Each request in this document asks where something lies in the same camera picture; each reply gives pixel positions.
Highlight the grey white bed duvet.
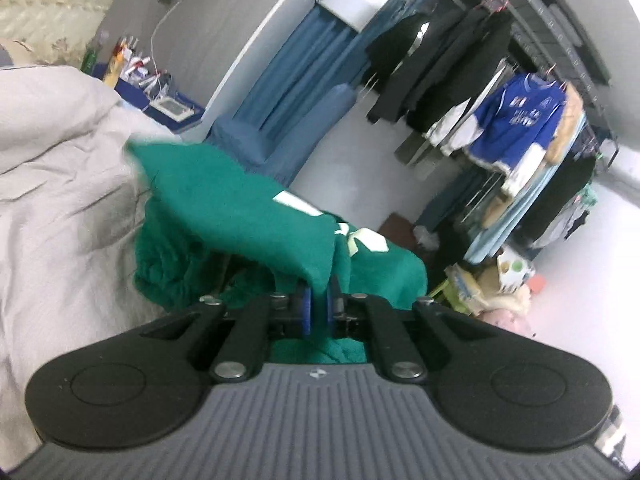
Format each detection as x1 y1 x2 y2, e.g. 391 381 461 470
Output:
1 66 169 470

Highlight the black hanging coat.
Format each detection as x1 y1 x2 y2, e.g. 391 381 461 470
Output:
363 6 512 132

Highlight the quilted cream headboard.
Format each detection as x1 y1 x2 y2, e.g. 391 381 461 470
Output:
1 0 114 67

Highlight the white charger cable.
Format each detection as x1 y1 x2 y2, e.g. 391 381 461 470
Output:
148 0 182 76

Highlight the white tablet device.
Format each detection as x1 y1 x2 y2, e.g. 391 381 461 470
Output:
150 96 195 122

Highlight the blue white sports jersey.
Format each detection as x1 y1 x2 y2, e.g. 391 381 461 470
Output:
465 74 566 176

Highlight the light blue hanging garment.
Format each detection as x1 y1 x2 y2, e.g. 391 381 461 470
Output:
462 114 587 266

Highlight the green hooded sweatshirt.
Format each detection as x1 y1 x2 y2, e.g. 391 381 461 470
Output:
126 141 427 365

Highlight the pile of items on floor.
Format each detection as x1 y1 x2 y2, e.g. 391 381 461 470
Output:
431 245 546 338

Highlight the green glass bottle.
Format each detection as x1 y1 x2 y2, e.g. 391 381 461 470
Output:
80 29 110 76

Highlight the metal clothes rack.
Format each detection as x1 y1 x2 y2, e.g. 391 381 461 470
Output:
439 0 622 172

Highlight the blue curtain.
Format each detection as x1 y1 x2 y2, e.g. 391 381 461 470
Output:
205 0 423 186

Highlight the blue bedside table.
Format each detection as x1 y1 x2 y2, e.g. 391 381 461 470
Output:
115 58 204 132

